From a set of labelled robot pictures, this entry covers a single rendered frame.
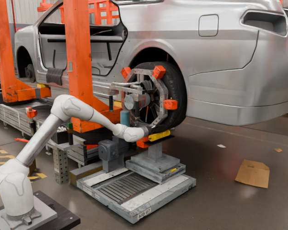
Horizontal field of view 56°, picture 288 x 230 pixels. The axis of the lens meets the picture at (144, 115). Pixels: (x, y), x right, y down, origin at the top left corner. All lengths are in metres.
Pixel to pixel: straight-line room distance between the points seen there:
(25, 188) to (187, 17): 1.66
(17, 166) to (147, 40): 1.50
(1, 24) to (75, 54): 1.96
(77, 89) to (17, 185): 1.13
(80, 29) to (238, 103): 1.46
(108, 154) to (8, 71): 2.22
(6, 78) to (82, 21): 2.04
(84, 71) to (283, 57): 1.62
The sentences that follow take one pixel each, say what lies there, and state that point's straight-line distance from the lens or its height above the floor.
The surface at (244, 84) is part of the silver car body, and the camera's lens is 2.03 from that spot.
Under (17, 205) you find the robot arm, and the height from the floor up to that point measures 0.45.
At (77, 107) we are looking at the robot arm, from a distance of 1.77.
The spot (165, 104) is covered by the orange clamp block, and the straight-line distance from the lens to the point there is 2.25.
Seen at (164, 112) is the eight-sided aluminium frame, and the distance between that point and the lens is 2.29.
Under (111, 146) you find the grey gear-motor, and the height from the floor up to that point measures 0.39.
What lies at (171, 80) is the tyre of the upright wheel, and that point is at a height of 1.04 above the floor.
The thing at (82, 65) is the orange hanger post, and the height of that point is 1.15.
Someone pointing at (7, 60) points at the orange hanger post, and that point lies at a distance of 4.31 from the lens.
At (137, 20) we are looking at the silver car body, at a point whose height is 1.55.
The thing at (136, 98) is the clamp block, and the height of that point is 0.92.
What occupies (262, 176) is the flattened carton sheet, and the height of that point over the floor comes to 0.01.
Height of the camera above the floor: 1.34
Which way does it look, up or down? 15 degrees down
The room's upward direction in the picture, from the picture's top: straight up
